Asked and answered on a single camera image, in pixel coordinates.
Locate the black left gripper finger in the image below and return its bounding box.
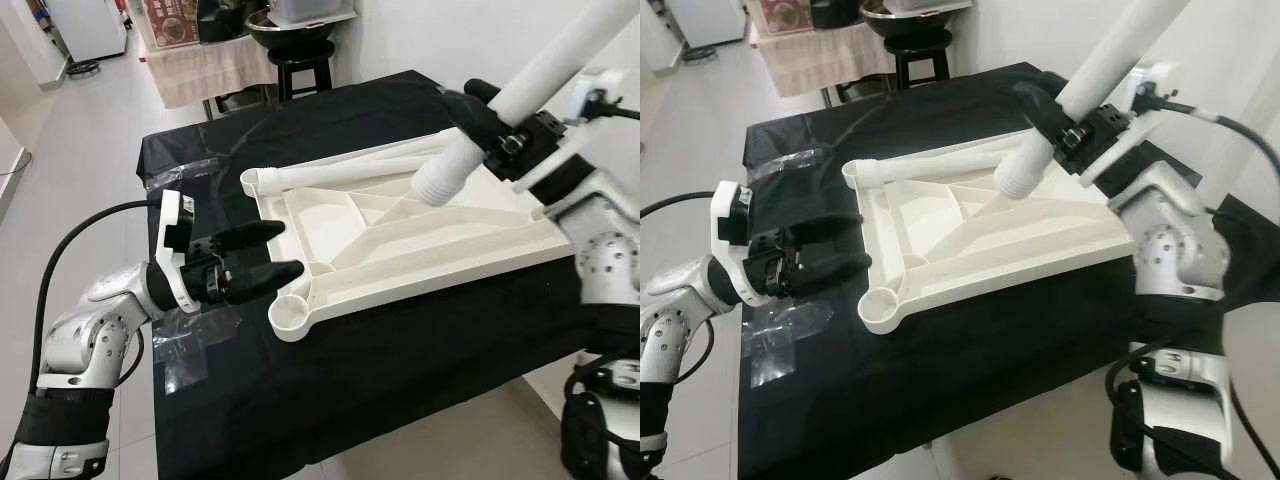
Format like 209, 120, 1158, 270
225, 262, 306, 299
215, 220, 287, 251
785, 215, 857, 247
798, 254, 874, 294

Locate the clear tape cross patch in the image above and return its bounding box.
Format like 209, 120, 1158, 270
742, 300, 831, 386
155, 305, 244, 393

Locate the white plastic table top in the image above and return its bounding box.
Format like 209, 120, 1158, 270
240, 125, 581, 343
840, 118, 1151, 336

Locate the black tablecloth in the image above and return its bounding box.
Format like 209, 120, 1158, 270
738, 62, 1280, 480
138, 68, 641, 480

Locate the black round stool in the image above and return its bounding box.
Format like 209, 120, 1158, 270
268, 40, 336, 101
885, 30, 956, 93

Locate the beige cloth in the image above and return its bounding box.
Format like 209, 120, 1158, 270
148, 35, 276, 109
748, 22, 896, 99

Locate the white cabinet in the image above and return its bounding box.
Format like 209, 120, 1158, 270
665, 0, 749, 49
45, 0, 131, 63

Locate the red printed box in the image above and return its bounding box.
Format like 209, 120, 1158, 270
758, 0, 813, 36
145, 0, 201, 46

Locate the black bag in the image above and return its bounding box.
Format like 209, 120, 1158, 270
198, 0, 251, 43
812, 0, 866, 31

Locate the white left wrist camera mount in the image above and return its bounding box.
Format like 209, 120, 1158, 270
710, 180, 756, 306
155, 192, 198, 311

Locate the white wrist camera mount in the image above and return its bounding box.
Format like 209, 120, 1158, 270
512, 68, 629, 199
155, 192, 198, 311
710, 180, 756, 306
1080, 60, 1188, 191

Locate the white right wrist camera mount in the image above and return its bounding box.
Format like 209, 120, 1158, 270
512, 68, 629, 199
1080, 60, 1188, 191

